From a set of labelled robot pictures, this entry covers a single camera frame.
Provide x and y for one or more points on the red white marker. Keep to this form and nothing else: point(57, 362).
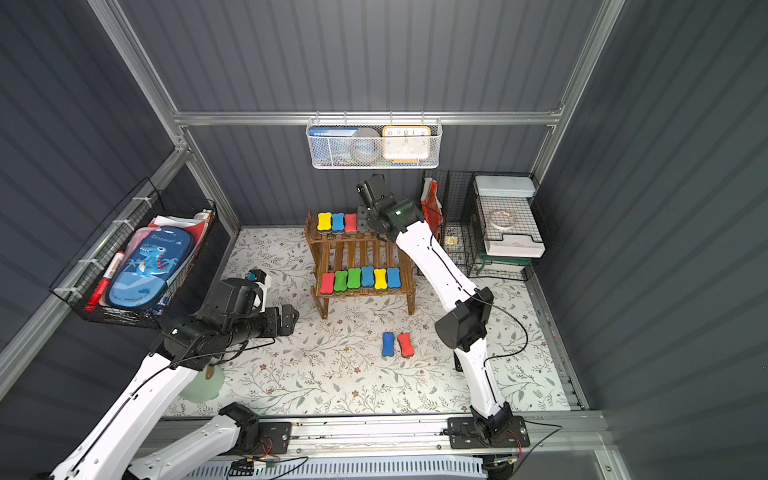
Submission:
point(98, 296)

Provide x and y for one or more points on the green eraser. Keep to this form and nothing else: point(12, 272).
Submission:
point(340, 281)
point(354, 276)

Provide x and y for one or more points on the black wire desk organizer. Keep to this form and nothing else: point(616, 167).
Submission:
point(460, 232)

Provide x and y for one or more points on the blue eraser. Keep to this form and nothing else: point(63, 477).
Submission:
point(367, 277)
point(388, 340)
point(337, 222)
point(393, 276)

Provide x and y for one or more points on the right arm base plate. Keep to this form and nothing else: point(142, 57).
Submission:
point(464, 434)

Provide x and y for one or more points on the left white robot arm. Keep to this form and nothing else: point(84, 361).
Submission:
point(109, 450)

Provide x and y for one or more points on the blue box in basket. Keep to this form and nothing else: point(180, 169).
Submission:
point(330, 146)

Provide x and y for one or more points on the wooden two-tier shelf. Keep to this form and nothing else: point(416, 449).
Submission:
point(333, 252)

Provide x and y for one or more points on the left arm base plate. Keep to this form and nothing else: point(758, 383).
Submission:
point(273, 438)

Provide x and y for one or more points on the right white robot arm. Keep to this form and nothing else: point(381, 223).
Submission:
point(463, 328)

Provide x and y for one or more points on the green pencil cup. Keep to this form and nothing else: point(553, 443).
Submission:
point(205, 386)

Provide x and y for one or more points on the black wire side basket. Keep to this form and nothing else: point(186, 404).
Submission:
point(146, 206)

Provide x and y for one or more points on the red eraser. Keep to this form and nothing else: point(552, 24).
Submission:
point(327, 283)
point(405, 344)
point(350, 223)

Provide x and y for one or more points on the blue eraser top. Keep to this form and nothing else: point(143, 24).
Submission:
point(337, 222)
point(388, 340)

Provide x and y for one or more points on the blue dinosaur pencil case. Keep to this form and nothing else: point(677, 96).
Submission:
point(143, 278)

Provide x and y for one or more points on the clear tape roll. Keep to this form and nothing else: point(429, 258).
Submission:
point(502, 220)

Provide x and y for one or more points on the yellow eraser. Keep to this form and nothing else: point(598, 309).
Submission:
point(362, 220)
point(324, 222)
point(380, 279)

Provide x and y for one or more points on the blue eraser bottom far right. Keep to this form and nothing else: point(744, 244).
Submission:
point(393, 276)

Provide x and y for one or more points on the grey tape roll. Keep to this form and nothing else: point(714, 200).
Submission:
point(365, 146)

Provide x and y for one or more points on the white paper tray stack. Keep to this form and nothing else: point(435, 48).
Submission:
point(512, 194)

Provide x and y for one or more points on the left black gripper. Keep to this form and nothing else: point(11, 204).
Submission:
point(285, 318)

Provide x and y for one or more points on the red booklet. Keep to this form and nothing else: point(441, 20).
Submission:
point(431, 206)

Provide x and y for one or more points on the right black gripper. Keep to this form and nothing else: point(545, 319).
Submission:
point(372, 196)

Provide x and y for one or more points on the white yellow alarm clock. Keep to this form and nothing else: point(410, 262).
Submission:
point(406, 144)

